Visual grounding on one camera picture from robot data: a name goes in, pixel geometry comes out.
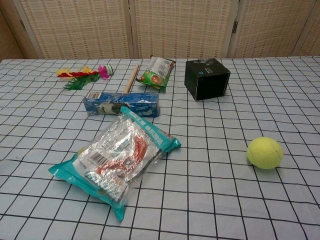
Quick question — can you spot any yellow tennis ball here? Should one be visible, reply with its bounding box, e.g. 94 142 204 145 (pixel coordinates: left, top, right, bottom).
246 136 284 170

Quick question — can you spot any black cardboard box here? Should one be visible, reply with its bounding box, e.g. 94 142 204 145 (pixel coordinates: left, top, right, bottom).
184 57 231 102

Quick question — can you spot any long blue carton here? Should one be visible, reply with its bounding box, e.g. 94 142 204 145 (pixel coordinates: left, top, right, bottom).
83 91 160 118

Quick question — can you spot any green snack bag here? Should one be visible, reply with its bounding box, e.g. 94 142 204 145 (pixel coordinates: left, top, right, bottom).
135 55 176 91

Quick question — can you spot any wooden stick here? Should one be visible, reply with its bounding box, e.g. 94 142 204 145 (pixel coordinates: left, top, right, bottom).
123 64 140 95

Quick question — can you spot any teal and silver snack bag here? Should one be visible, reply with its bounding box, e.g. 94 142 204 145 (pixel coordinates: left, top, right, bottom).
47 105 182 223

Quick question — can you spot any colourful feather shuttlecock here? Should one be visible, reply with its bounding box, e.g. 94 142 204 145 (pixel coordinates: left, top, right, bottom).
55 63 115 91

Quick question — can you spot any blue checkered tablecloth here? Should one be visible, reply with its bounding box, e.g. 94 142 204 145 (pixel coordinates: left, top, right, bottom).
0 57 320 240

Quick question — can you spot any woven folding screen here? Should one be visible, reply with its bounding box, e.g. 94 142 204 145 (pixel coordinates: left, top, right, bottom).
0 0 320 61

